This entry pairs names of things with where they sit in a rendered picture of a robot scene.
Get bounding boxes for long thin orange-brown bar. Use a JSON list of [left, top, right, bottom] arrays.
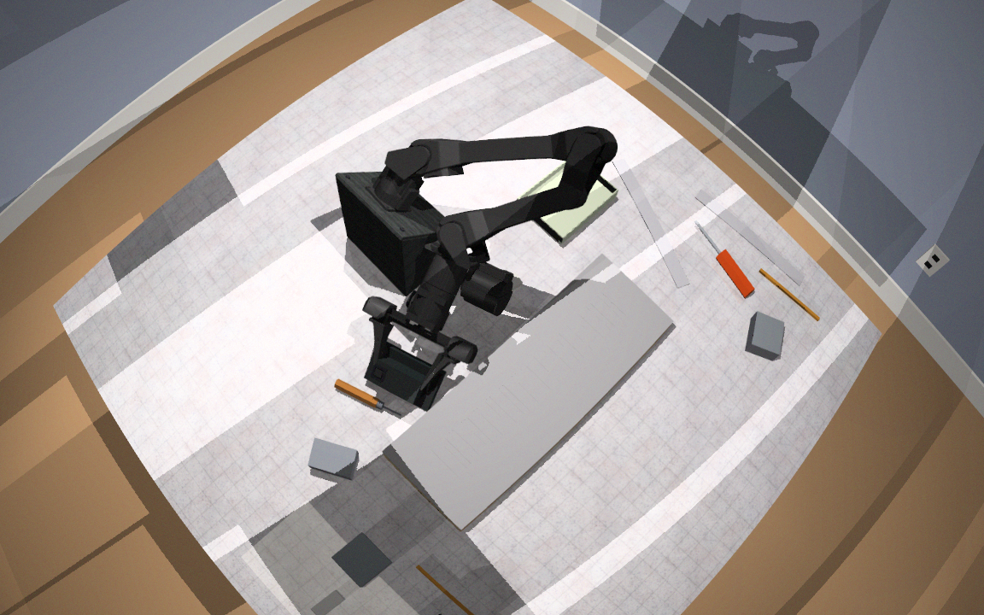
[[416, 565, 474, 615], [759, 268, 820, 321]]

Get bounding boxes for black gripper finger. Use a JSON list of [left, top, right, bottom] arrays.
[[420, 353, 460, 391], [369, 318, 394, 366]]

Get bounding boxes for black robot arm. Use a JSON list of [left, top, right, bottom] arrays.
[[365, 126, 618, 316]]

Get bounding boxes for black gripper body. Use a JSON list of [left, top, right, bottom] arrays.
[[362, 280, 477, 365]]

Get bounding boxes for white rectangular floor panel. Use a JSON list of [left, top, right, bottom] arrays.
[[383, 254, 673, 532]]

